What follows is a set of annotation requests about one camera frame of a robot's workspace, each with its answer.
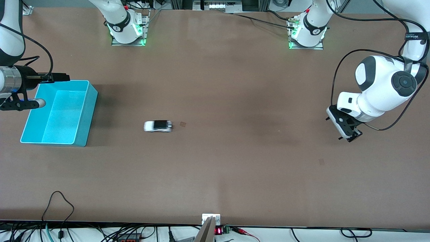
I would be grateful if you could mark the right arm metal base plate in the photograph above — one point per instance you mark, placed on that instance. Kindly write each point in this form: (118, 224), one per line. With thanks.
(145, 30)

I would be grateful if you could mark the white mounting bracket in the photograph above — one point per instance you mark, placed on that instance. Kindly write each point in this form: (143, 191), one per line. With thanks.
(211, 216)

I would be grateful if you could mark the aluminium frame rack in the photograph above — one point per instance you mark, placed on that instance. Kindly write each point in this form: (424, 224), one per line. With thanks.
(218, 5)

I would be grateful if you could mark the green terminal block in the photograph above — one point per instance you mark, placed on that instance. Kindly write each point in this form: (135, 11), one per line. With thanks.
(227, 229)

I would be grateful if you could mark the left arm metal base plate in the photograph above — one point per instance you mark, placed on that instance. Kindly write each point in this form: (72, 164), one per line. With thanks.
(317, 47)

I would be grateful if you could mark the blue plastic bin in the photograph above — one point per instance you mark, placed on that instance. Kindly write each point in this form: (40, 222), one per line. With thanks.
(60, 114)

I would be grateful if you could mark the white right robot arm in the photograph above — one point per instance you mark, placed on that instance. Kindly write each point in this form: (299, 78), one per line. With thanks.
(10, 33)

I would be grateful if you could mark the red clip lead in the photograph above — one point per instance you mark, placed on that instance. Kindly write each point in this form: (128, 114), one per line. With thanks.
(242, 231)

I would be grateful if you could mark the power strip red switches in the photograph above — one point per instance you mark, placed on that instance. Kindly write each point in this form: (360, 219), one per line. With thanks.
(129, 239)

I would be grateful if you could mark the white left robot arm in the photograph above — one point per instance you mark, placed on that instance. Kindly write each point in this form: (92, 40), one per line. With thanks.
(379, 87)

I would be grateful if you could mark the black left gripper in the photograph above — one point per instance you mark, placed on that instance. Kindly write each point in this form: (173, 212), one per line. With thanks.
(355, 135)

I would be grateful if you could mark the red digit display module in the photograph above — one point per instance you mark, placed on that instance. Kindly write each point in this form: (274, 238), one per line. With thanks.
(218, 231)

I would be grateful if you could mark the grey camera pole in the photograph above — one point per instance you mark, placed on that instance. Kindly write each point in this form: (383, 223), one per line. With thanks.
(205, 233)

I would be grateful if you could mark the small metal corner bracket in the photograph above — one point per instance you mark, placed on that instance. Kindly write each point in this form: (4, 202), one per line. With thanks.
(27, 10)

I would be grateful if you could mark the white jeep toy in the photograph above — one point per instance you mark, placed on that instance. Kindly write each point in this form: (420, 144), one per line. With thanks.
(158, 125)

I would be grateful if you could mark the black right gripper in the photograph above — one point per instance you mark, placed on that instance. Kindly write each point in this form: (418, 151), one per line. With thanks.
(27, 80)

